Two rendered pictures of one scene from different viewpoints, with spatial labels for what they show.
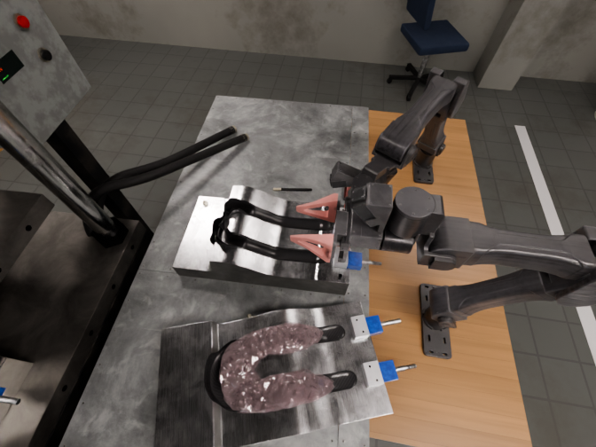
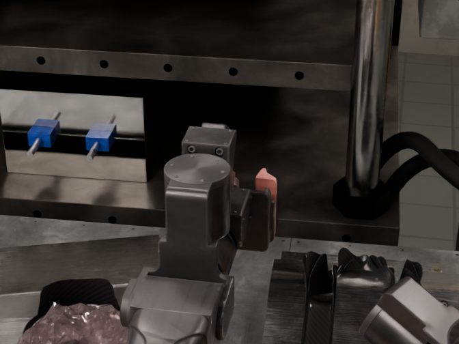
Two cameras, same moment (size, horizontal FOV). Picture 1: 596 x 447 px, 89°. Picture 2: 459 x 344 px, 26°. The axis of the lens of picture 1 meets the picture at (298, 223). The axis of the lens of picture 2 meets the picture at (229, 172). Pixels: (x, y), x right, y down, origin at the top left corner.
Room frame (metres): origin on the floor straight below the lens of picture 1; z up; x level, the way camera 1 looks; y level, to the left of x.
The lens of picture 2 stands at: (0.31, -0.91, 1.71)
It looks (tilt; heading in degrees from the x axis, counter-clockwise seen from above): 29 degrees down; 91
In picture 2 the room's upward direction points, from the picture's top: straight up
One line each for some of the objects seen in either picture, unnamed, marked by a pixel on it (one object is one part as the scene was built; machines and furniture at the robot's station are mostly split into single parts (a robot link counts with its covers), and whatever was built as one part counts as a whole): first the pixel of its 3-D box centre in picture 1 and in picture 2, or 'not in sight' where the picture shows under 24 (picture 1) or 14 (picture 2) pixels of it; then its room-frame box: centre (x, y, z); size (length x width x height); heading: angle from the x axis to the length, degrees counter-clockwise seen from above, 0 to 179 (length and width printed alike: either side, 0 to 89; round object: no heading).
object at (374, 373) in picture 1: (389, 371); not in sight; (0.09, -0.22, 0.85); 0.13 x 0.05 x 0.05; 100
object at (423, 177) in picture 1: (425, 156); not in sight; (0.82, -0.48, 0.84); 0.20 x 0.07 x 0.08; 170
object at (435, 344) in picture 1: (439, 315); not in sight; (0.23, -0.38, 0.84); 0.20 x 0.07 x 0.08; 170
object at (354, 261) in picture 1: (357, 261); not in sight; (0.37, -0.17, 0.89); 0.13 x 0.05 x 0.05; 83
